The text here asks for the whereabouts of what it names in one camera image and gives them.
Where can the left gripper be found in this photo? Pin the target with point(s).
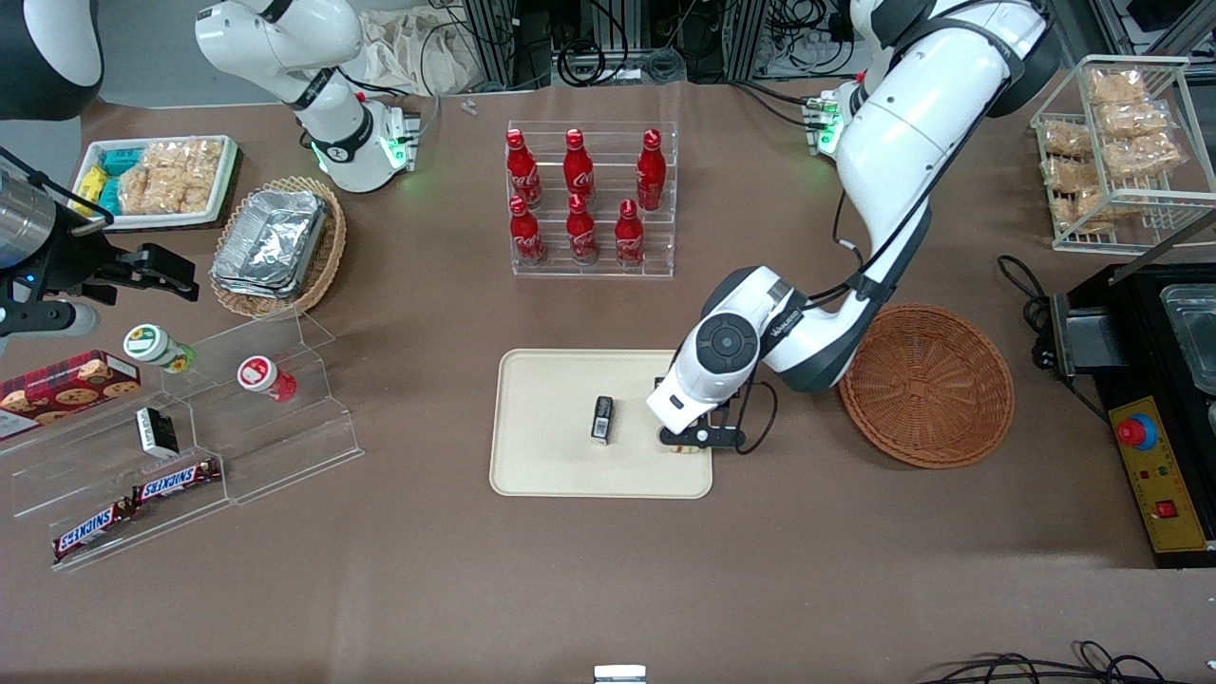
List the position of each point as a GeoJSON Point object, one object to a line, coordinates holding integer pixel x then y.
{"type": "Point", "coordinates": [726, 405]}

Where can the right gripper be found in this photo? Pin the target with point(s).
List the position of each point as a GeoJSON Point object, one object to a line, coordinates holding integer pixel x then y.
{"type": "Point", "coordinates": [74, 261]}

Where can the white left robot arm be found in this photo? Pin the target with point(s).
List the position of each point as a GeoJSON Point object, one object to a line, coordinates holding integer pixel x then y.
{"type": "Point", "coordinates": [893, 142]}

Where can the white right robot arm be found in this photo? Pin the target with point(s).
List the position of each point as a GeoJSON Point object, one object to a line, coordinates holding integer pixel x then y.
{"type": "Point", "coordinates": [285, 38]}

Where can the white rectangular snack tray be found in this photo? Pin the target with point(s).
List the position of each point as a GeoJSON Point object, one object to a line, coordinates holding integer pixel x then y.
{"type": "Point", "coordinates": [223, 195]}

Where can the aluminium foil tray stack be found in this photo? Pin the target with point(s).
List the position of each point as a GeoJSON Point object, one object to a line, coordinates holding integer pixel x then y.
{"type": "Point", "coordinates": [271, 242]}

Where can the oval tan wicker basket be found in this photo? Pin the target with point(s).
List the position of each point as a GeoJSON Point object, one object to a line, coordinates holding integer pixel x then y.
{"type": "Point", "coordinates": [328, 256]}

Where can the cream plastic serving tray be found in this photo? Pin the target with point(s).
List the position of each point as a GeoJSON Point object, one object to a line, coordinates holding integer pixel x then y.
{"type": "Point", "coordinates": [551, 427]}

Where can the round brown wicker basket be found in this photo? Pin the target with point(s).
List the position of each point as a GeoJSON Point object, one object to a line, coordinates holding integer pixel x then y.
{"type": "Point", "coordinates": [926, 389]}

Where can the cup with sunflower green lid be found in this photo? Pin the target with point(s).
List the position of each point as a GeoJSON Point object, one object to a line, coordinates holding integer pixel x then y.
{"type": "Point", "coordinates": [152, 345]}

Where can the clear-wrapped rice cracker pack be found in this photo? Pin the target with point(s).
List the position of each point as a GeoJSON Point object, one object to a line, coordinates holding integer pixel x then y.
{"type": "Point", "coordinates": [198, 171]}
{"type": "Point", "coordinates": [147, 180]}

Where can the teal snack packet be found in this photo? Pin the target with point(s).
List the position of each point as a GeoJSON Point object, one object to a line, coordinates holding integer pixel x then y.
{"type": "Point", "coordinates": [122, 161]}
{"type": "Point", "coordinates": [108, 195]}

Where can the yellow snack packet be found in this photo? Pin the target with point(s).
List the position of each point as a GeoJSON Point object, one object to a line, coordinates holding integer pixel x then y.
{"type": "Point", "coordinates": [90, 183]}

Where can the small black printed box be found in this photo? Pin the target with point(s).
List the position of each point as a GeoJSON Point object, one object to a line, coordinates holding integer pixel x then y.
{"type": "Point", "coordinates": [157, 432]}
{"type": "Point", "coordinates": [602, 421]}

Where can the cup with red lid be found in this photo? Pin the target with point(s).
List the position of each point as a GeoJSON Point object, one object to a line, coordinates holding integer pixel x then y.
{"type": "Point", "coordinates": [261, 375]}

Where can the red chocolate chip cookie box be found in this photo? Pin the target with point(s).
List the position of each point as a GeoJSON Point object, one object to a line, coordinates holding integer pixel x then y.
{"type": "Point", "coordinates": [66, 389]}

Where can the clear acrylic bottle rack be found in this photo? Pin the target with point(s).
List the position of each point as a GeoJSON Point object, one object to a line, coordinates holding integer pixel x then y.
{"type": "Point", "coordinates": [594, 266]}

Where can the red cola bottle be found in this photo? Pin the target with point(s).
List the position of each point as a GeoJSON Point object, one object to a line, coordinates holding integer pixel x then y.
{"type": "Point", "coordinates": [578, 169]}
{"type": "Point", "coordinates": [628, 237]}
{"type": "Point", "coordinates": [580, 233]}
{"type": "Point", "coordinates": [525, 236]}
{"type": "Point", "coordinates": [651, 173]}
{"type": "Point", "coordinates": [521, 171]}

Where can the Snickers chocolate bar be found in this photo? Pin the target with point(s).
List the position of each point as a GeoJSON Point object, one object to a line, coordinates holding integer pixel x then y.
{"type": "Point", "coordinates": [176, 481]}
{"type": "Point", "coordinates": [93, 529]}

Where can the clear acrylic step shelf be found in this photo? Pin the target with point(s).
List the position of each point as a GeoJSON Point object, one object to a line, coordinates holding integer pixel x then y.
{"type": "Point", "coordinates": [285, 446]}

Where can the small white box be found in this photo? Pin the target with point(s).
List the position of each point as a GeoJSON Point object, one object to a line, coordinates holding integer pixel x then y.
{"type": "Point", "coordinates": [619, 674]}

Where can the white cloth bag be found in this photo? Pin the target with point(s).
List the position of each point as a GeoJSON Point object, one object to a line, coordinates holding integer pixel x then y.
{"type": "Point", "coordinates": [408, 47]}

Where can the red emergency stop button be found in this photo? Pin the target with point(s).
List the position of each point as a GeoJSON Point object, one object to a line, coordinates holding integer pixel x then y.
{"type": "Point", "coordinates": [1136, 432]}

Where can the clear-wrapped fried snack pack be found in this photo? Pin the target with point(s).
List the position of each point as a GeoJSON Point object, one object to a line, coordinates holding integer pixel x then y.
{"type": "Point", "coordinates": [1145, 154]}
{"type": "Point", "coordinates": [1069, 175]}
{"type": "Point", "coordinates": [1135, 119]}
{"type": "Point", "coordinates": [1064, 139]}
{"type": "Point", "coordinates": [1116, 87]}
{"type": "Point", "coordinates": [1088, 211]}

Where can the black countertop machine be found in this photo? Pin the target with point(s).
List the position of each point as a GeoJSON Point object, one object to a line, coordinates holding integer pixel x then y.
{"type": "Point", "coordinates": [1140, 361]}

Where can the yellow control panel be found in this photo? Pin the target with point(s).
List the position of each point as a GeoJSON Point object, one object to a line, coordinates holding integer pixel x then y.
{"type": "Point", "coordinates": [1164, 475]}

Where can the grey metal bar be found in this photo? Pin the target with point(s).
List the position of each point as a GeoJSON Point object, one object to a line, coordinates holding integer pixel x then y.
{"type": "Point", "coordinates": [1159, 249]}

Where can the steel machine pan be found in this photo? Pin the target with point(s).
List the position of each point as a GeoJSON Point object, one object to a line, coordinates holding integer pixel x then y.
{"type": "Point", "coordinates": [1192, 337]}

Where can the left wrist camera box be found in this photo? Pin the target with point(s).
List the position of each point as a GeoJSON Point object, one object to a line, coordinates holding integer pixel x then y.
{"type": "Point", "coordinates": [703, 438]}

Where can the grey metal bracket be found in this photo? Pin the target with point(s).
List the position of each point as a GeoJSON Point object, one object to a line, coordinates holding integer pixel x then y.
{"type": "Point", "coordinates": [1088, 337]}

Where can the red rocker switch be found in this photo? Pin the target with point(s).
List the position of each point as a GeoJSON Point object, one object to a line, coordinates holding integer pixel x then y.
{"type": "Point", "coordinates": [1166, 510]}

